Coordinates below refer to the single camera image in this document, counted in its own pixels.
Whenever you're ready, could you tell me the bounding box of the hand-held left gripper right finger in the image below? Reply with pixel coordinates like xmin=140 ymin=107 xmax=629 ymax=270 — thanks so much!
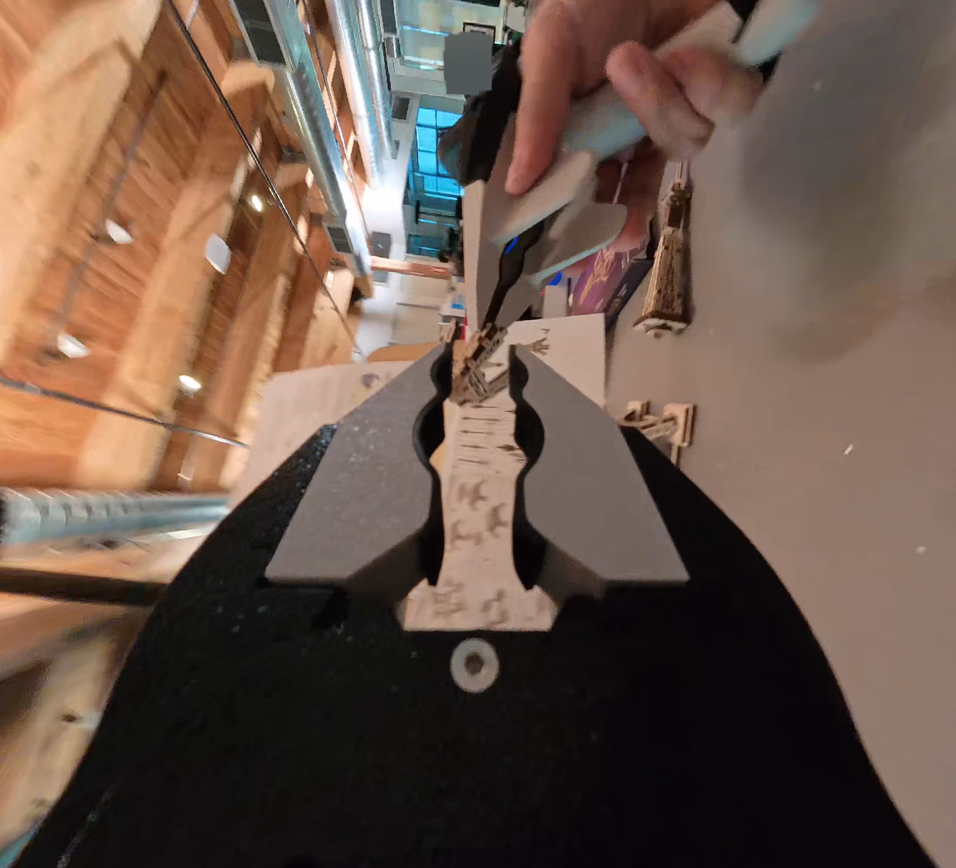
xmin=509 ymin=345 xmax=691 ymax=599

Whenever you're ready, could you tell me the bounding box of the white instruction booklet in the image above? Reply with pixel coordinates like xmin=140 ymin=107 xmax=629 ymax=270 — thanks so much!
xmin=399 ymin=314 xmax=607 ymax=632

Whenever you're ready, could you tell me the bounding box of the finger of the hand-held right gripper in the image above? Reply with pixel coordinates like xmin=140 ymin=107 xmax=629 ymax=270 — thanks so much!
xmin=489 ymin=222 xmax=550 ymax=333
xmin=462 ymin=125 xmax=524 ymax=335

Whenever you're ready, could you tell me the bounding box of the wooden tower section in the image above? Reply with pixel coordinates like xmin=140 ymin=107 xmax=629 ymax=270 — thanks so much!
xmin=448 ymin=323 xmax=516 ymax=406

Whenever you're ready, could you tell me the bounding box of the wooden tower base model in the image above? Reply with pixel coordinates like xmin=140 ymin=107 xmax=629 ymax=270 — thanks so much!
xmin=618 ymin=401 xmax=697 ymax=467

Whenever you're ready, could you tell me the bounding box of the purple puzzle box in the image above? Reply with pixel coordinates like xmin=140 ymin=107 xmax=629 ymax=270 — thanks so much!
xmin=568 ymin=241 xmax=658 ymax=327

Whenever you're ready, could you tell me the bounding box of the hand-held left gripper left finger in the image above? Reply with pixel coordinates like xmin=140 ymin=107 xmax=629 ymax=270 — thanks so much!
xmin=264 ymin=344 xmax=457 ymax=587

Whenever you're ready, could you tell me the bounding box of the silver air duct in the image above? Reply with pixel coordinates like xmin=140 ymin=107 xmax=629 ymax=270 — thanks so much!
xmin=306 ymin=0 xmax=400 ymax=190

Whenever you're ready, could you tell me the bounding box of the wooden tower spire model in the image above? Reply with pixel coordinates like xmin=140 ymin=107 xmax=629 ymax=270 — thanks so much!
xmin=633 ymin=162 xmax=694 ymax=337

